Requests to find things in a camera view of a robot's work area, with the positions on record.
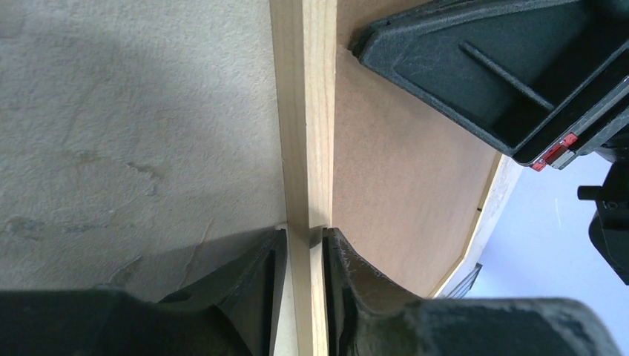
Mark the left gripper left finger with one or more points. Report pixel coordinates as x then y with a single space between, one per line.
233 310

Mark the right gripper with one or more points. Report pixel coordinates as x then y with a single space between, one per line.
604 186

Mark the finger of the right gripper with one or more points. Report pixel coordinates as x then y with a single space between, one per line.
523 76

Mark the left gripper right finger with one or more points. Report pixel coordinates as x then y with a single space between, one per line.
369 314

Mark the brown backing board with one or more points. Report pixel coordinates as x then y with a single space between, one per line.
408 182

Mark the wooden picture frame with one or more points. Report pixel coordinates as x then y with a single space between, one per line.
305 58

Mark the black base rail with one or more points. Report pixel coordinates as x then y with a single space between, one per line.
464 287

